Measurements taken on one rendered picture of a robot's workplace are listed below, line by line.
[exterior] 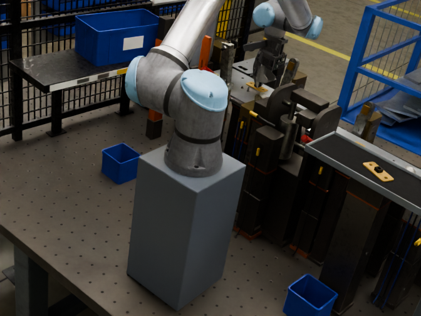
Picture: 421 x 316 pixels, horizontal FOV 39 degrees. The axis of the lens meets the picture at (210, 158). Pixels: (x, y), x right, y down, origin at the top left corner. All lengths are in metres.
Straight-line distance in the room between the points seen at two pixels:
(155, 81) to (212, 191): 0.30
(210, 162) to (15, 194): 0.81
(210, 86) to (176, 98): 0.09
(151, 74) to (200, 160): 0.24
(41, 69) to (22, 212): 0.49
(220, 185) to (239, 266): 0.42
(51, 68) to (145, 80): 0.71
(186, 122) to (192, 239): 0.30
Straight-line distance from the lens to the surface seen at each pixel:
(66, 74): 2.07
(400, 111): 4.15
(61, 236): 1.87
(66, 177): 2.12
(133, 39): 2.19
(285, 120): 1.79
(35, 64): 2.13
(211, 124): 1.40
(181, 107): 1.40
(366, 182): 1.49
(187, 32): 1.51
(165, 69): 1.45
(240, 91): 2.18
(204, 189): 1.42
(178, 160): 1.45
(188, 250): 1.51
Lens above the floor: 1.90
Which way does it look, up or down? 31 degrees down
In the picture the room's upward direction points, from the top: 10 degrees clockwise
